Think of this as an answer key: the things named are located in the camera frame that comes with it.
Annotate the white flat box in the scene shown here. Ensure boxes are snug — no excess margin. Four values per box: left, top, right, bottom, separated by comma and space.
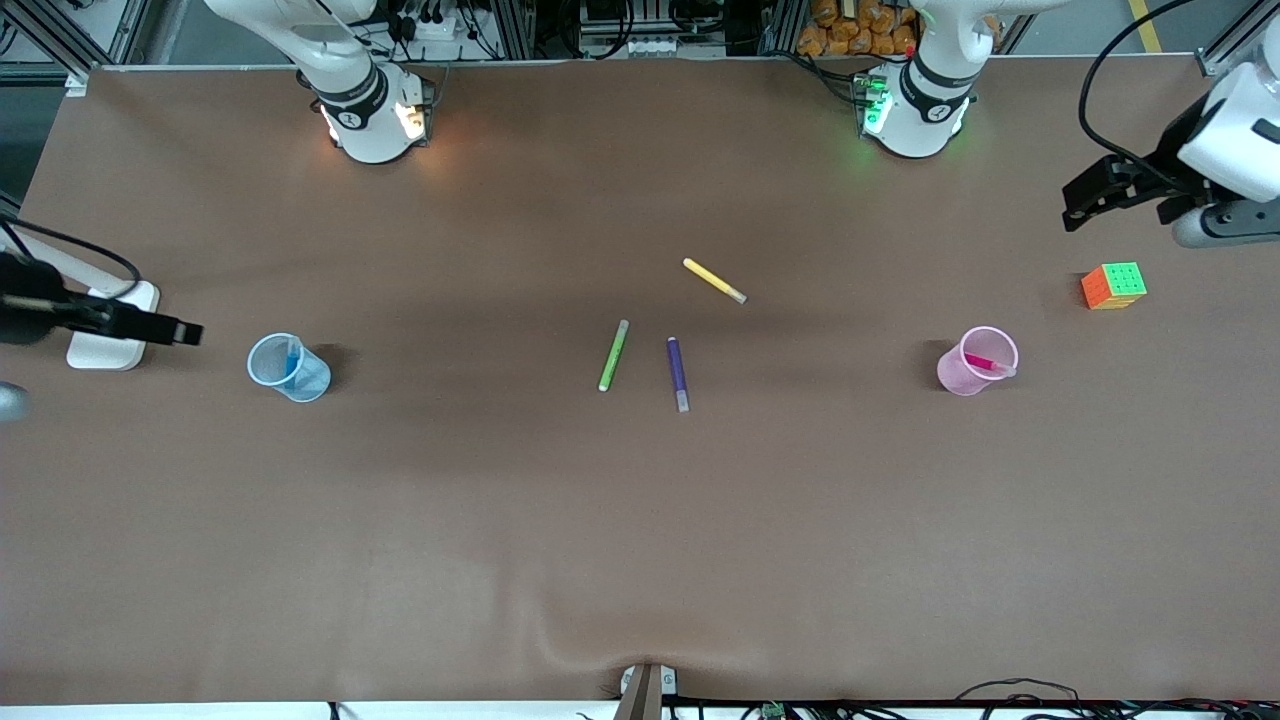
67, 281, 161, 372

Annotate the multicolour puzzle cube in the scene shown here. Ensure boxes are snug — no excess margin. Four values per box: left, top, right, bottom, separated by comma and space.
1081, 262, 1148, 311

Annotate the blue plastic cup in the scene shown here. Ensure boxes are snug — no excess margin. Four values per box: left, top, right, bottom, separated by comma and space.
247, 333, 332, 403

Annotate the pink plastic cup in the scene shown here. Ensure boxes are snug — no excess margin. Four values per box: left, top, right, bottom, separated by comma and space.
937, 326, 1020, 397

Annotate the bag of orange snacks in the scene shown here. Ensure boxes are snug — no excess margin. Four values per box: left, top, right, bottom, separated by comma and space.
797, 0, 923, 58

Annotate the yellow highlighter marker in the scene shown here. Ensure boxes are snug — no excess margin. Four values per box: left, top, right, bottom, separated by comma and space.
683, 257, 748, 305

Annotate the white power strip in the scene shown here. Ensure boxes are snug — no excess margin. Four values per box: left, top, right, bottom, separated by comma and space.
395, 8, 471, 43

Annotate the green highlighter marker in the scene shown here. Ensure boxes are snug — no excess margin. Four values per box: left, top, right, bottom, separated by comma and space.
598, 319, 631, 393

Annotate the purple highlighter marker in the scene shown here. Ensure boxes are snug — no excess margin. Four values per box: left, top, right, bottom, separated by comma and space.
666, 336, 691, 413

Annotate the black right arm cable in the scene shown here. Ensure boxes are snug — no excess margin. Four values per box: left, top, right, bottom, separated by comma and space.
0, 218, 142, 301

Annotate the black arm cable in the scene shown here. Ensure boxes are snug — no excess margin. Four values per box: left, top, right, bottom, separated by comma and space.
1078, 0, 1201, 186
0, 218, 142, 301

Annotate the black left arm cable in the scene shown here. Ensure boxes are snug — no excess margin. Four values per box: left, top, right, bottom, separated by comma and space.
1078, 0, 1201, 186

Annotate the aluminium frame corner strut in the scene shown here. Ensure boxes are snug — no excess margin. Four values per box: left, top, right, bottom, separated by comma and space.
0, 0, 151, 97
1197, 0, 1280, 77

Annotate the aluminium frame post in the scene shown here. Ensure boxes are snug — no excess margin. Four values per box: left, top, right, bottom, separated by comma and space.
762, 0, 806, 56
490, 0, 537, 59

